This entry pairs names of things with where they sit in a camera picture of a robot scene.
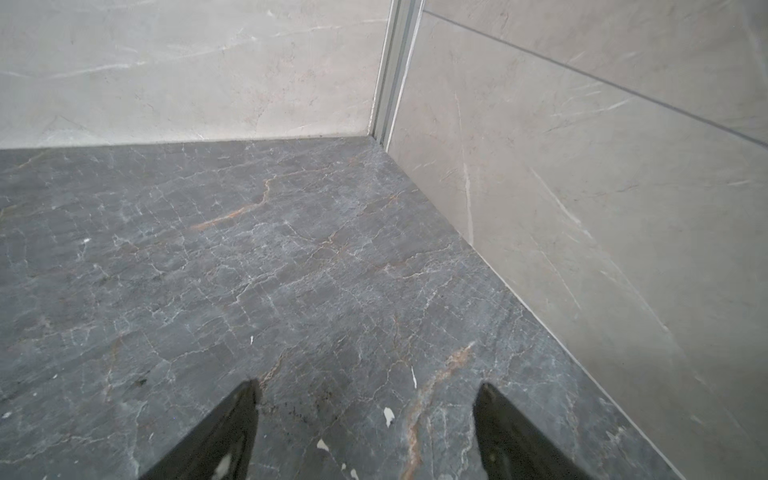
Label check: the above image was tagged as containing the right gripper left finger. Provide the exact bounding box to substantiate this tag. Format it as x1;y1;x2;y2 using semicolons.
141;378;261;480

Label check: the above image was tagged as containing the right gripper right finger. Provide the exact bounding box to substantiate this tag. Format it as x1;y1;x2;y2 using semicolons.
473;382;589;479

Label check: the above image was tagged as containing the aluminium frame post right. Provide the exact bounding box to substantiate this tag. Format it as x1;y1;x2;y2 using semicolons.
369;0;424;150

